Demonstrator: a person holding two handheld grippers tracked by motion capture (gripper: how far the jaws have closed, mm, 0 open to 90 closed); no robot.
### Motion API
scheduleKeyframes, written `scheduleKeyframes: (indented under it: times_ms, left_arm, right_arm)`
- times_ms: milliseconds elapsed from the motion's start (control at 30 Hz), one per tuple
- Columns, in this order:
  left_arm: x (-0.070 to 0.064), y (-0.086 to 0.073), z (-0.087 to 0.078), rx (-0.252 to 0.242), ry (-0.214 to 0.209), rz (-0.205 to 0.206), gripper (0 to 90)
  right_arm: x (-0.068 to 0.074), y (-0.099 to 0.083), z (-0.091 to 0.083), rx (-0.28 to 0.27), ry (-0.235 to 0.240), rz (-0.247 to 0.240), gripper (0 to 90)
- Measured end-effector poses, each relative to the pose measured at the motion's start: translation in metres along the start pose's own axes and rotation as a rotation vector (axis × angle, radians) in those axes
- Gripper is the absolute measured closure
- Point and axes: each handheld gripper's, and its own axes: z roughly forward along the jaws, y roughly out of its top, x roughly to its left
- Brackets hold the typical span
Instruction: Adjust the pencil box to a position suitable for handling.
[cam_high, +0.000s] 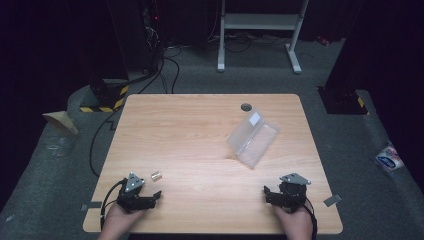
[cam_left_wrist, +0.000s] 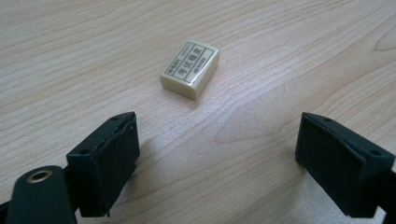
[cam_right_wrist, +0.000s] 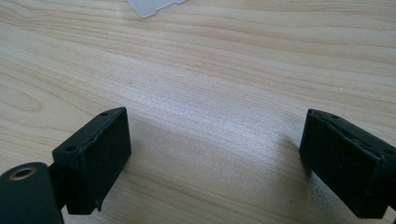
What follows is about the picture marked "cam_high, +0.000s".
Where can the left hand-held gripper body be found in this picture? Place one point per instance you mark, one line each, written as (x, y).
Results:
(131, 196)

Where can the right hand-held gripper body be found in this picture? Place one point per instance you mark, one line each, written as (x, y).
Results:
(292, 192)

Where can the small metal cylinder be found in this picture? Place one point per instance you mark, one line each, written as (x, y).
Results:
(156, 175)

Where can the clear plastic hinged box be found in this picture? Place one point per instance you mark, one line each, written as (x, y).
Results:
(252, 138)

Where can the person's left hand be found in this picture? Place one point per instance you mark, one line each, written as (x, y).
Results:
(120, 216)

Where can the person's right hand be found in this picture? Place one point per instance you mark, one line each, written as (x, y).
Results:
(293, 220)

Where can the grey tape strip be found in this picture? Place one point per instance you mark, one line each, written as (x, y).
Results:
(90, 206)
(332, 200)

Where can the black yellow striped stand base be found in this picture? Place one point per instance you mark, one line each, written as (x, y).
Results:
(106, 98)

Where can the white blue printed packet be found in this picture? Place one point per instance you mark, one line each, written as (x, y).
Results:
(388, 158)

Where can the tan cardboard piece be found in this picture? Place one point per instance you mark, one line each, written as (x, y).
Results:
(61, 120)

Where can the white metal stand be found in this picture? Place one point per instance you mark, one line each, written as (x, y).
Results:
(260, 21)

